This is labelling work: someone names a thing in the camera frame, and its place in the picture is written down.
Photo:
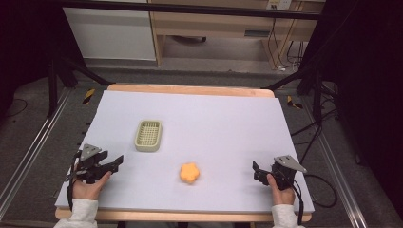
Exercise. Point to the black metal stand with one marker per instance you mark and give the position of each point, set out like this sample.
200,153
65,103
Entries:
53,82
313,82

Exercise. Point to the light wooden desk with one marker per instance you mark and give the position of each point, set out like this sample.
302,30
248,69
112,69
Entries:
215,23

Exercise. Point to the beige plastic basket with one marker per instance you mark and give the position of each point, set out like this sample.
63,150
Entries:
148,136

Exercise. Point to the person's left hand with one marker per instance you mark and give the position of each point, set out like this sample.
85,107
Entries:
87,190

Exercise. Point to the white power strip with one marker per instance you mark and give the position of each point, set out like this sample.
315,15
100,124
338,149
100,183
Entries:
278,3

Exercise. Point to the metal floor rail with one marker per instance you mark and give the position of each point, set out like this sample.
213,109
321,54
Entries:
34,145
340,177

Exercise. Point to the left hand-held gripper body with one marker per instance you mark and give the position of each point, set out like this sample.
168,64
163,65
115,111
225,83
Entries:
90,166

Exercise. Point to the yellow black floor tape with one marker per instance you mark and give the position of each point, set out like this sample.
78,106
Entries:
294,103
89,96

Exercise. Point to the orange flower-shaped sponge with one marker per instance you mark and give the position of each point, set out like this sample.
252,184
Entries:
189,172

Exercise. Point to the wooden table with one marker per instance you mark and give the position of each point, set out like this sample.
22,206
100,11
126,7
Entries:
190,90

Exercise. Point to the black curtain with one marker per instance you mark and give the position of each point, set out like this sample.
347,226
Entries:
367,79
25,41

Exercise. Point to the black horizontal frame bar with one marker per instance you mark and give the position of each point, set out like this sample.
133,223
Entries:
190,9

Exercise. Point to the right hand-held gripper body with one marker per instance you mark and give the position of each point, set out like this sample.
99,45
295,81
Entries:
285,174

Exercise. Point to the white cabinet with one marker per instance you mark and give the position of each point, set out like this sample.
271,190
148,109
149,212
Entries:
111,33

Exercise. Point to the pale lavender table mat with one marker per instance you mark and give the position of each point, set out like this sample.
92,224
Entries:
206,133

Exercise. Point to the person's right hand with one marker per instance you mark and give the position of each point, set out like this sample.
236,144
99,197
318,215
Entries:
283,197

